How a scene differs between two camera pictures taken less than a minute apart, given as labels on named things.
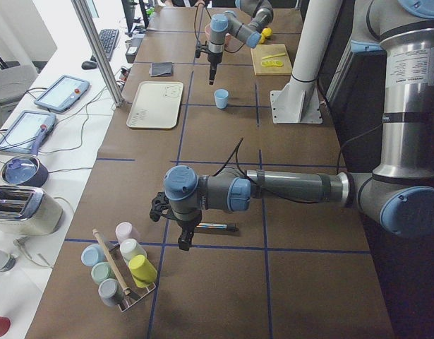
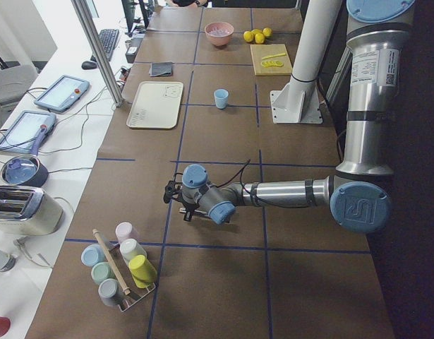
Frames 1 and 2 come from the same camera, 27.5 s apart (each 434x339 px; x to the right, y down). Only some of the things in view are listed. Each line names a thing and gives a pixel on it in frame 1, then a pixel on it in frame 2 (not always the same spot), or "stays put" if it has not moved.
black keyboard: [108, 39] stays put
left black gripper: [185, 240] -> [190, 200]
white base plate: [298, 102] stays put
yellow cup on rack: [144, 275] stays put
